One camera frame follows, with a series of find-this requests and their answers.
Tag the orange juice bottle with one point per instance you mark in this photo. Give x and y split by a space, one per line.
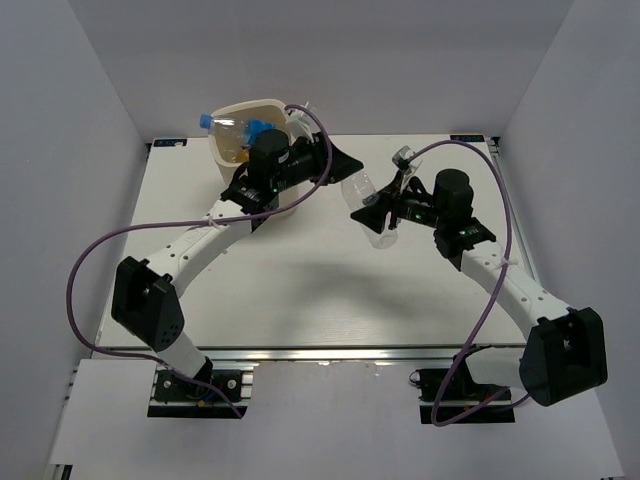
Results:
242 156

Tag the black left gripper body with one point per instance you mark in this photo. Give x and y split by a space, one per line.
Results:
305 164

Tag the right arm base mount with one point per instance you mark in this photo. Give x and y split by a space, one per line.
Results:
461 395

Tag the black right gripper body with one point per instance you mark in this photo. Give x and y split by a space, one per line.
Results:
418 209

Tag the clear white-cap bottle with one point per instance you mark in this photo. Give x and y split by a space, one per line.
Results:
358 191

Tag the blue sticker corner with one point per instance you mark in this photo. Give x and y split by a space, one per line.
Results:
468 138
169 142

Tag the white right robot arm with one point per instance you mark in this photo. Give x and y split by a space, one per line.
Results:
564 352

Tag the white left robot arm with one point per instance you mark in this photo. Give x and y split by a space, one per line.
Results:
147 292

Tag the cream plastic bin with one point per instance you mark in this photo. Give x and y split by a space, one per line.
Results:
269 110

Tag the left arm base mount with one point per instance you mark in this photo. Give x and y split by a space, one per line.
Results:
174 398

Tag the blue sticker right corner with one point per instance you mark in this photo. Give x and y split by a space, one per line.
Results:
468 138

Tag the blue label water bottle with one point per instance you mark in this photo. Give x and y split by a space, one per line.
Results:
232 133

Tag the aluminium table frame rail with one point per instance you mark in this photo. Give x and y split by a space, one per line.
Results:
331 354

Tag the blue sticker left corner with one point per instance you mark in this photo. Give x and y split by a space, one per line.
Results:
169 142

